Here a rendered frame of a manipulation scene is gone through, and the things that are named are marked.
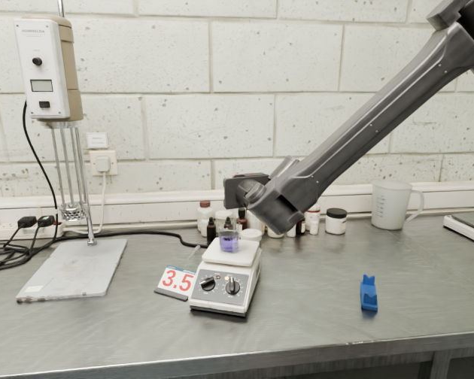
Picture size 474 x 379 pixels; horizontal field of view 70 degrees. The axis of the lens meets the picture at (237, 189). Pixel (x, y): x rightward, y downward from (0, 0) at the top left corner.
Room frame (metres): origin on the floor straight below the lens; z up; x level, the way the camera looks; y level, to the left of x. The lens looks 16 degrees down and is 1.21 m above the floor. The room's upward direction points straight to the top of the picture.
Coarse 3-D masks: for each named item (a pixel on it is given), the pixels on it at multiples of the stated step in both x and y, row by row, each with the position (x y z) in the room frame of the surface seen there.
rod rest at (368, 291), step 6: (366, 276) 0.72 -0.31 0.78; (372, 276) 0.72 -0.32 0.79; (360, 282) 0.73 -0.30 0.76; (366, 282) 0.72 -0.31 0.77; (372, 282) 0.72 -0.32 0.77; (360, 288) 0.71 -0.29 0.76; (366, 288) 0.71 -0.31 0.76; (372, 288) 0.71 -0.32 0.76; (360, 294) 0.69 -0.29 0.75; (366, 294) 0.65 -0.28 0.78; (372, 294) 0.68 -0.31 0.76; (366, 300) 0.65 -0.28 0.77; (372, 300) 0.64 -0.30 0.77; (366, 306) 0.64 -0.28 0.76; (372, 306) 0.64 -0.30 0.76
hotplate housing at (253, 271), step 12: (204, 264) 0.71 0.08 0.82; (216, 264) 0.71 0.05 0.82; (228, 264) 0.71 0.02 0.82; (252, 264) 0.71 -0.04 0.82; (252, 276) 0.67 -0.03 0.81; (192, 288) 0.66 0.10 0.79; (252, 288) 0.67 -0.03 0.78; (192, 300) 0.64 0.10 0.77; (204, 300) 0.63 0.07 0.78; (228, 312) 0.62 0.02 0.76; (240, 312) 0.61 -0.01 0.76
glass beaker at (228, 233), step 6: (222, 222) 0.77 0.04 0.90; (228, 222) 0.77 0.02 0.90; (222, 228) 0.72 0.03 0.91; (228, 228) 0.72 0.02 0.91; (234, 228) 0.73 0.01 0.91; (222, 234) 0.73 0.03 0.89; (228, 234) 0.72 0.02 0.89; (234, 234) 0.73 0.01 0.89; (222, 240) 0.73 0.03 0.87; (228, 240) 0.72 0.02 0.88; (234, 240) 0.73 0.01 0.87; (222, 246) 0.73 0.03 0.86; (228, 246) 0.72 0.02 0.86; (234, 246) 0.73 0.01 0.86; (222, 252) 0.73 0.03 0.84; (228, 252) 0.72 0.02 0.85; (234, 252) 0.73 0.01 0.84
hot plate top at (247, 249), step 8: (216, 240) 0.81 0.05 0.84; (240, 240) 0.81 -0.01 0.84; (208, 248) 0.76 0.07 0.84; (216, 248) 0.76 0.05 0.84; (240, 248) 0.76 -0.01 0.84; (248, 248) 0.76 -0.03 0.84; (256, 248) 0.76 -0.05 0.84; (208, 256) 0.72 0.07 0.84; (216, 256) 0.72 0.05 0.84; (224, 256) 0.72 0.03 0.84; (232, 256) 0.72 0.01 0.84; (240, 256) 0.72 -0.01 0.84; (248, 256) 0.72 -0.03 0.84; (232, 264) 0.69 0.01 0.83; (240, 264) 0.69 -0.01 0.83; (248, 264) 0.69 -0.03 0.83
